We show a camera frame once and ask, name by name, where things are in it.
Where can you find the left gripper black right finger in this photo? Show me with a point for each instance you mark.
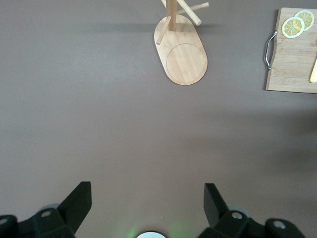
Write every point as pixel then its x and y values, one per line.
pixel 223 223

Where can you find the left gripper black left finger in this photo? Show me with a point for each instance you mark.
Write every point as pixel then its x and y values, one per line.
pixel 62 218

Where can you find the wooden mug tree rack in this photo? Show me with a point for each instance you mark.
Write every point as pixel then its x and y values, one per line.
pixel 185 64

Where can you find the brown table mat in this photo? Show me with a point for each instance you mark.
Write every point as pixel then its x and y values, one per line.
pixel 99 111

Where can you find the wooden cutting board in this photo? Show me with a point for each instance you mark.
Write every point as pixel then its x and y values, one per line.
pixel 289 69

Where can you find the yellow plastic fork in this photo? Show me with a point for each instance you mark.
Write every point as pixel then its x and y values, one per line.
pixel 314 74

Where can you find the lemon slice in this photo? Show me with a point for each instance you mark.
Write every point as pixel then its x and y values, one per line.
pixel 308 17
pixel 292 27

